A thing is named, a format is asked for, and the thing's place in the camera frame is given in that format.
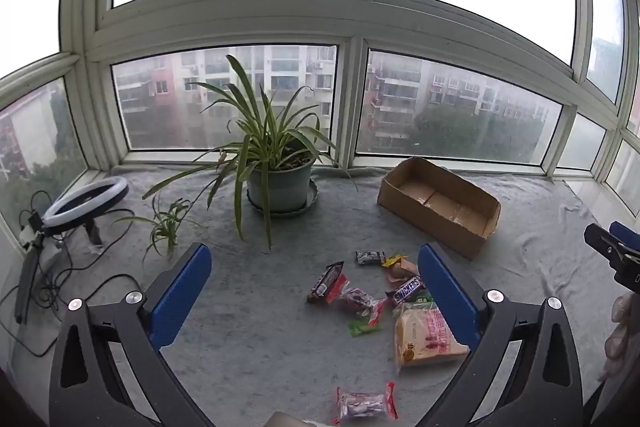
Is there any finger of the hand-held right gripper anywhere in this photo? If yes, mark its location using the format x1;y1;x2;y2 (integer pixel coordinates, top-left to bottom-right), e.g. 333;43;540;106
584;223;640;293
609;221;640;253

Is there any small spider plantlet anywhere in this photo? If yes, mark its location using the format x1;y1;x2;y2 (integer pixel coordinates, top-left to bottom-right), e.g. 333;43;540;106
112;194;201;265

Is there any ring light on stand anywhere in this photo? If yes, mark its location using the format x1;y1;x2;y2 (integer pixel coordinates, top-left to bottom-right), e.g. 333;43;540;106
0;191;147;358

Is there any green pot saucer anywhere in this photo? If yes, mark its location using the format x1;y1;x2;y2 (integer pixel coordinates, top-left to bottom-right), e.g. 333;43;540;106
245;179;320;217

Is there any brown chocolate bar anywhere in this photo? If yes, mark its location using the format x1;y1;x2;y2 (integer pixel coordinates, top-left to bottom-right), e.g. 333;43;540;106
386;276;426;306

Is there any spider plant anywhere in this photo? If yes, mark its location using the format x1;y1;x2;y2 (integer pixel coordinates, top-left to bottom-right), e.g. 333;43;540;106
142;54;358;250

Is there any green plastic flower pot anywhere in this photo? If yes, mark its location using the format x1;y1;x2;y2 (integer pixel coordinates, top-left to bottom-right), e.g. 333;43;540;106
246;152;317;212

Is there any large bread packet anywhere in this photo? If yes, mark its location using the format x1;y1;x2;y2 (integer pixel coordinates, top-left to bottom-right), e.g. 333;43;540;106
392;307;471;369

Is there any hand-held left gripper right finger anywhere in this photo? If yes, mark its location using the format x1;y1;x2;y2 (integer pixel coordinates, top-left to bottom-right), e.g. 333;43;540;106
417;243;585;427

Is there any white window frame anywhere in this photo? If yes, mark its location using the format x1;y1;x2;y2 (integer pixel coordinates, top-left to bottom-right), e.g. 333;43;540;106
0;0;640;258

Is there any pink brown candy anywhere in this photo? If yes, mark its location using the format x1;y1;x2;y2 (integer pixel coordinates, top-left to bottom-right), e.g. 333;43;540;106
385;259;420;284

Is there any green candy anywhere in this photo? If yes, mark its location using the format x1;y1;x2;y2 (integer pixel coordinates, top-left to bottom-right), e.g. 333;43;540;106
348;318;382;338

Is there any black ring light stand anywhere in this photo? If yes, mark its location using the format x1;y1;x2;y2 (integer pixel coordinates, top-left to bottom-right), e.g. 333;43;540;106
15;213;103;325

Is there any white ring light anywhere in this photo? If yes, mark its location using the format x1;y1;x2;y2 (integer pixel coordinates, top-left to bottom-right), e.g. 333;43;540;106
42;176;130;230

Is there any person's right hand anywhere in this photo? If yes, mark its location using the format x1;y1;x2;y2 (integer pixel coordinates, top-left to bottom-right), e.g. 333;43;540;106
604;292;640;380

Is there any green white snack packet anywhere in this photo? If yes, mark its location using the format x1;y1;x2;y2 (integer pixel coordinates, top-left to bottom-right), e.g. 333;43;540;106
395;291;437;315

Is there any dark red snack packet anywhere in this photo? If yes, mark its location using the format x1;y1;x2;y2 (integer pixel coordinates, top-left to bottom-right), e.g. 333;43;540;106
306;261;346;304

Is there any brown cardboard box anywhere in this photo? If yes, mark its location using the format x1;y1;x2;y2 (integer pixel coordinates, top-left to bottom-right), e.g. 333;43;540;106
376;157;502;261

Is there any red clear candy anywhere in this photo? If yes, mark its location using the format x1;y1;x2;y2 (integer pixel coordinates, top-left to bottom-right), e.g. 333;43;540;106
336;277;388;325
332;381;400;425

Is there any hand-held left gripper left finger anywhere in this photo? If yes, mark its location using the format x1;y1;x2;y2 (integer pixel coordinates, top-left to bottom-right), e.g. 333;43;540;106
48;243;216;427

